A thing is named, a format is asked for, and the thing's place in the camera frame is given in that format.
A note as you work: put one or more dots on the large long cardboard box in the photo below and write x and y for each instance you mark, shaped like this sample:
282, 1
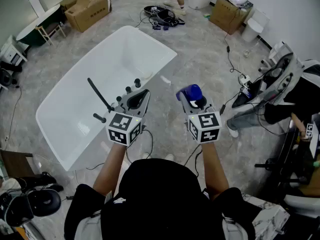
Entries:
87, 11

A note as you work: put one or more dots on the green sponge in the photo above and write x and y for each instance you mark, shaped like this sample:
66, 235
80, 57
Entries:
207, 15

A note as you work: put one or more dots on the black faucet knob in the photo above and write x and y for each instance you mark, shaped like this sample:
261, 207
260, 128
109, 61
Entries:
118, 99
128, 89
137, 82

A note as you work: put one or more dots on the person's left forearm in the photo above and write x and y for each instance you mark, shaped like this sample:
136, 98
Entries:
110, 169

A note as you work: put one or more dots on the wooden chair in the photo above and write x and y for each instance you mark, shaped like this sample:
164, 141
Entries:
51, 27

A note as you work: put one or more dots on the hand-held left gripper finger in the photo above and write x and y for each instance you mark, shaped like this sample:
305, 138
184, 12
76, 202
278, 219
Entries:
130, 97
145, 106

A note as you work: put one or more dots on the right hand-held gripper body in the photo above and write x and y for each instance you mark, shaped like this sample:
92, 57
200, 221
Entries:
205, 126

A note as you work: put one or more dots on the square cardboard box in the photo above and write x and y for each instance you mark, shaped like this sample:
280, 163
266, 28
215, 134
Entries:
225, 15

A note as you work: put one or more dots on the white power strip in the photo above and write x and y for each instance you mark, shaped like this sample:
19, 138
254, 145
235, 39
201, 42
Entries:
243, 79

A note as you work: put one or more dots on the marble top table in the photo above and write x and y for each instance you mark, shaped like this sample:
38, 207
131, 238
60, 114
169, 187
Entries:
270, 216

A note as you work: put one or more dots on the person's right white shoe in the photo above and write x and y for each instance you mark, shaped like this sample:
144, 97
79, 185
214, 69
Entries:
169, 157

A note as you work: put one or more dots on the person's white shoe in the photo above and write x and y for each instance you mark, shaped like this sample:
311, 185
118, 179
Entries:
169, 157
145, 155

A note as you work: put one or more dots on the person's left white shoe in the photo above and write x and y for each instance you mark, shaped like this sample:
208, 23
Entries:
145, 155

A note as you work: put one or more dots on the white bathtub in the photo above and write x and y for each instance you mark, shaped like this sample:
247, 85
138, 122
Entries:
87, 84

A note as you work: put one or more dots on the white cabinet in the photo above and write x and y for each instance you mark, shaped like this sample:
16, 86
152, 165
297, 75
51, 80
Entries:
11, 51

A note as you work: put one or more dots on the round dark green table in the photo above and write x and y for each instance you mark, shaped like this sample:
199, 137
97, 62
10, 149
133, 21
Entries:
30, 37

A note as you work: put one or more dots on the white soap bar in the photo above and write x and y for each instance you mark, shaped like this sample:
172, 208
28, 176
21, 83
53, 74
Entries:
148, 75

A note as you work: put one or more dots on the black curved faucet spout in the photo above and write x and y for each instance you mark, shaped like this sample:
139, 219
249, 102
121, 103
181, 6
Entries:
98, 94

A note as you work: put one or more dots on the person's black shirt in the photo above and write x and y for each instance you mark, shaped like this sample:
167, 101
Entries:
85, 204

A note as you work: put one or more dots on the black padded equipment case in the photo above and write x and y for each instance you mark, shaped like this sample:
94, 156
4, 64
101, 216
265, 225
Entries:
42, 201

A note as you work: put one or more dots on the blue bottle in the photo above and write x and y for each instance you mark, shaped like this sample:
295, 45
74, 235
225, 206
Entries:
193, 91

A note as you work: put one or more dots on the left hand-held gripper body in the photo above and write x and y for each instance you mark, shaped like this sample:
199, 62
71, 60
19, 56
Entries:
122, 129

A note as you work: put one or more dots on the dark wooden stool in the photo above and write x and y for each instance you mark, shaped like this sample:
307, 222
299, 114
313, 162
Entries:
15, 162

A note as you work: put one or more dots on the person's right forearm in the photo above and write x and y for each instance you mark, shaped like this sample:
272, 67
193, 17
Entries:
213, 169

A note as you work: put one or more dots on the white cylindrical bin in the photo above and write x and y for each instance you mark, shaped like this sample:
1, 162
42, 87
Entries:
252, 29

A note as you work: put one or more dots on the black open carrying case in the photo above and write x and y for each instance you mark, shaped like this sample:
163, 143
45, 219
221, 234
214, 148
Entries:
166, 16

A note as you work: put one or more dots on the white office chair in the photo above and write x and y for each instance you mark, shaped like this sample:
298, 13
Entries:
277, 50

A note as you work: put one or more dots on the black power adapter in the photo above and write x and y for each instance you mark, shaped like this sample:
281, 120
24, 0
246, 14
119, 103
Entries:
228, 49
222, 108

